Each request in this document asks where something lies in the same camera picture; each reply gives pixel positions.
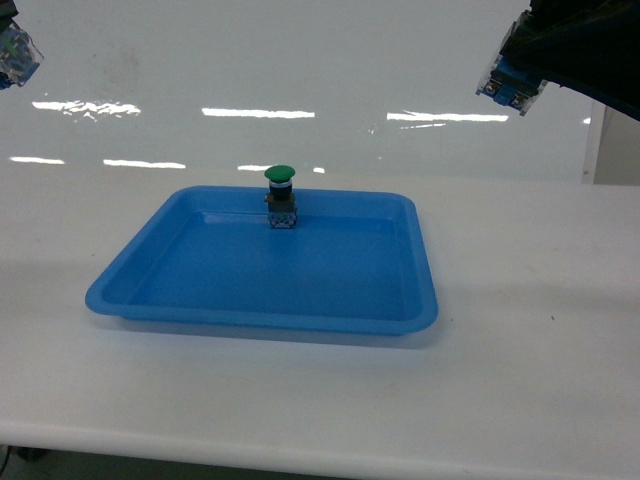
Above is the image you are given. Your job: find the red push button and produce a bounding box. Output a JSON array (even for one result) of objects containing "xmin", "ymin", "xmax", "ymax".
[{"xmin": 1, "ymin": 21, "xmax": 44, "ymax": 90}]

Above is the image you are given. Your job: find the blue plastic tray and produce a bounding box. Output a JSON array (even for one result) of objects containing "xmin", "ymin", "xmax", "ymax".
[{"xmin": 85, "ymin": 186, "xmax": 439, "ymax": 336}]

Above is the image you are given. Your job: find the yellow push button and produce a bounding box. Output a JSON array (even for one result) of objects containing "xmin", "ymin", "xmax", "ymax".
[{"xmin": 475, "ymin": 10, "xmax": 548, "ymax": 116}]

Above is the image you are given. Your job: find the white glossy back panel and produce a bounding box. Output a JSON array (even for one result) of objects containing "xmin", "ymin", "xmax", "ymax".
[{"xmin": 1, "ymin": 1, "xmax": 603, "ymax": 184}]

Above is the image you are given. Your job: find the green push button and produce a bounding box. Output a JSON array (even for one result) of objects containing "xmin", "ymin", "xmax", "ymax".
[{"xmin": 264, "ymin": 165, "xmax": 297, "ymax": 229}]

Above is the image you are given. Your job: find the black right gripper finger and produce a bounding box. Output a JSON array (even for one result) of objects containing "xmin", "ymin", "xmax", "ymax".
[{"xmin": 500, "ymin": 1, "xmax": 639, "ymax": 120}]

